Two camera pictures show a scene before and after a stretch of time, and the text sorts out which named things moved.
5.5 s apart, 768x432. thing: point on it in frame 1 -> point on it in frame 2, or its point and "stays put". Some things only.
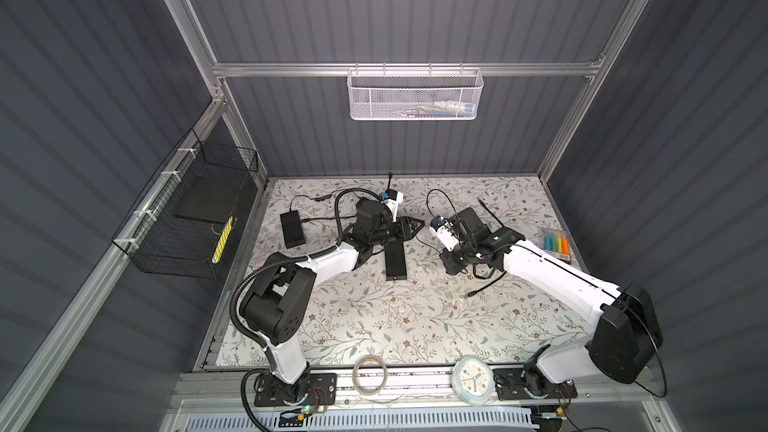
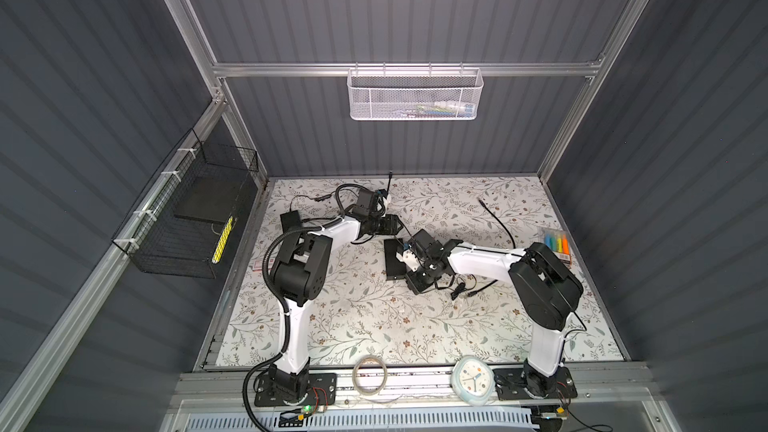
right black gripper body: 459,256 -> 420,278
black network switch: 292,228 stays put
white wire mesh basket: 415,93 stays put
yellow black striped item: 217,255 stays put
